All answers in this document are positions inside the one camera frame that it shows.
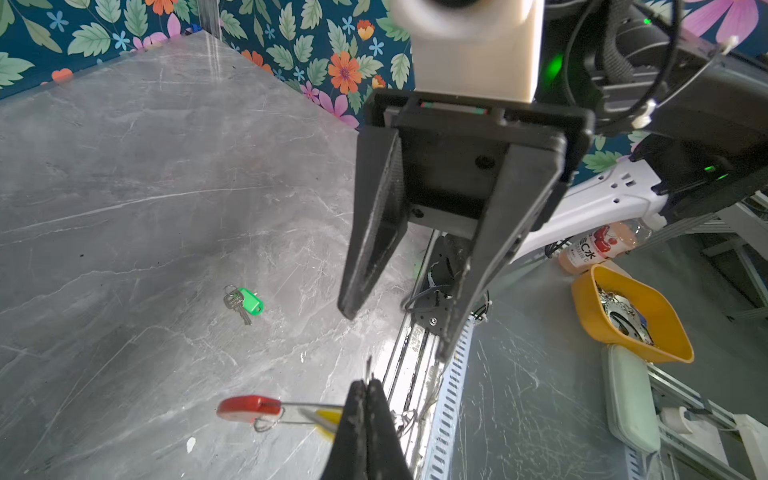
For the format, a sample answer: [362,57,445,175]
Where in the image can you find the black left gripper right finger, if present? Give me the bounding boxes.
[365,379,413,480]

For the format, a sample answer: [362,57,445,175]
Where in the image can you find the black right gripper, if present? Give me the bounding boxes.
[337,89,595,362]

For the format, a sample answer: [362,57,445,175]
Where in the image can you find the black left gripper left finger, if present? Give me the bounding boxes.
[321,380,368,480]

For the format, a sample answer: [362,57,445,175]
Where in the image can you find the silver metal keyring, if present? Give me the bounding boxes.
[251,355,415,439]

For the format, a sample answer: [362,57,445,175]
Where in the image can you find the yellow key tag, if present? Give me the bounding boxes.
[300,408,342,441]

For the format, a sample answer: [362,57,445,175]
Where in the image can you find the red key tag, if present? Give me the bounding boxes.
[216,395,282,424]

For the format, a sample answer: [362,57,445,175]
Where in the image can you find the green key tag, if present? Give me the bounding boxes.
[223,285,265,326]

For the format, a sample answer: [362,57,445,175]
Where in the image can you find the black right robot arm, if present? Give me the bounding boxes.
[338,1,767,361]

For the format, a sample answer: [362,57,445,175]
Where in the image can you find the plastic drink bottle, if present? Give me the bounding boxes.
[557,219,653,275]

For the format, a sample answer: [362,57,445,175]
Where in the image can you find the yellow bowl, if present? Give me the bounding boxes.
[571,265,695,364]

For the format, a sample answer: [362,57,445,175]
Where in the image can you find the white perforated cable duct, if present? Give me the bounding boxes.
[421,317,475,480]

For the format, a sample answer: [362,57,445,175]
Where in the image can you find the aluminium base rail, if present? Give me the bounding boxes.
[382,315,444,479]

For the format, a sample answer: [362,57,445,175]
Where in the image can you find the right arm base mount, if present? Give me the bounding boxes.
[402,231,492,341]

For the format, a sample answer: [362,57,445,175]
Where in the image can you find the black right camera cable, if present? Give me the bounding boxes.
[560,0,685,133]

